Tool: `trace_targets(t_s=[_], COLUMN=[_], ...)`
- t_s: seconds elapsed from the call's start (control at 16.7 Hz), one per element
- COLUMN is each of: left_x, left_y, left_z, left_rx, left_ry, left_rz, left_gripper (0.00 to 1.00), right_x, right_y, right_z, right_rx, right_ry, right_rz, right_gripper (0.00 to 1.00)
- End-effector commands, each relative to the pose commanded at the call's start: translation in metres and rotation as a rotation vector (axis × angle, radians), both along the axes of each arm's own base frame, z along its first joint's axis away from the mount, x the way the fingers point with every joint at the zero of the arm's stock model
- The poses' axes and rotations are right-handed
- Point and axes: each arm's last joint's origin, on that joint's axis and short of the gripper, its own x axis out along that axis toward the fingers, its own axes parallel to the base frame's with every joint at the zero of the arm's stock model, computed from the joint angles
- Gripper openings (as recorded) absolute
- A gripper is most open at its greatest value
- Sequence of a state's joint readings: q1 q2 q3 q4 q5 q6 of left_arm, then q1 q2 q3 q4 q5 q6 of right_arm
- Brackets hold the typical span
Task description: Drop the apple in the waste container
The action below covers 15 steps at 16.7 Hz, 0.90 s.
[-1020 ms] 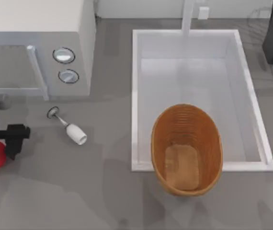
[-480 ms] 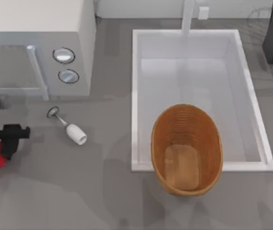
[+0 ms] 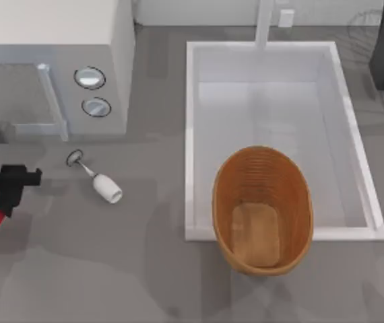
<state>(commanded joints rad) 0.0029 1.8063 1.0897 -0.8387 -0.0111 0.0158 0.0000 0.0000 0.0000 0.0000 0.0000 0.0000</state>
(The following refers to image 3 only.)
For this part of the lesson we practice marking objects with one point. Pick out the clear wine glass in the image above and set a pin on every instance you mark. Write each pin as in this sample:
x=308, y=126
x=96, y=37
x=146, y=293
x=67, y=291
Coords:
x=104, y=186

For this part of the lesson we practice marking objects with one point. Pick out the small microwave knob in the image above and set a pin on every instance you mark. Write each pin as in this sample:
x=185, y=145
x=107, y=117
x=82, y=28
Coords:
x=96, y=107

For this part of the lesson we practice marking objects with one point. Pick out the large microwave knob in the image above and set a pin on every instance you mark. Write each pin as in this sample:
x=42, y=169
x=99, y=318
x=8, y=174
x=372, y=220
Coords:
x=89, y=77

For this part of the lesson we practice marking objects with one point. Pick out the pale microwave oven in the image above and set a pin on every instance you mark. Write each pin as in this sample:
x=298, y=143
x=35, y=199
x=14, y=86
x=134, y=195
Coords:
x=91, y=30

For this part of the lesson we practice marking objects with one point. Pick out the brown woven basket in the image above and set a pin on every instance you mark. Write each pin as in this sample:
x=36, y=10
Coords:
x=262, y=208

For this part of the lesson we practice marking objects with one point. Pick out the white sink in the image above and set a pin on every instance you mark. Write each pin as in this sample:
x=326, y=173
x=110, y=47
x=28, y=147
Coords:
x=279, y=111

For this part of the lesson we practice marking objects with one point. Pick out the tall white tap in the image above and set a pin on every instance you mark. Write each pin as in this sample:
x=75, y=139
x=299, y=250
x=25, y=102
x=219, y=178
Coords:
x=263, y=23

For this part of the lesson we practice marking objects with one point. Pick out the white wall socket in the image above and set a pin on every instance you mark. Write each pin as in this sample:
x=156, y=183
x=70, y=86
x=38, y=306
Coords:
x=286, y=18

